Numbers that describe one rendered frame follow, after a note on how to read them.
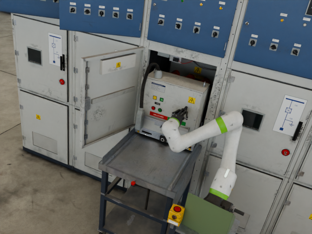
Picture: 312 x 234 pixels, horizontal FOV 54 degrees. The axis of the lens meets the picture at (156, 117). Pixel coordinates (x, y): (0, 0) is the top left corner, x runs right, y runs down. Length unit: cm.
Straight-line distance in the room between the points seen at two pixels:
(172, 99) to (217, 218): 99
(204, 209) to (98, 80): 119
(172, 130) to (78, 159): 164
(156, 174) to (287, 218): 125
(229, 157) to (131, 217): 113
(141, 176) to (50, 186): 143
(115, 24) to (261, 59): 114
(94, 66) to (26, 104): 147
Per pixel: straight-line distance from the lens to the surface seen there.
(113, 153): 246
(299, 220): 298
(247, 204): 295
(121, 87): 257
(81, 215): 316
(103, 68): 233
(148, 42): 257
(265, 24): 230
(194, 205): 200
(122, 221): 288
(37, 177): 360
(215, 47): 238
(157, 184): 224
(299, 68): 235
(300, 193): 281
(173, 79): 252
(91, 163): 341
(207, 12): 236
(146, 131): 268
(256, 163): 269
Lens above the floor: 230
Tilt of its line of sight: 28 degrees down
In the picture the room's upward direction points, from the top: 8 degrees clockwise
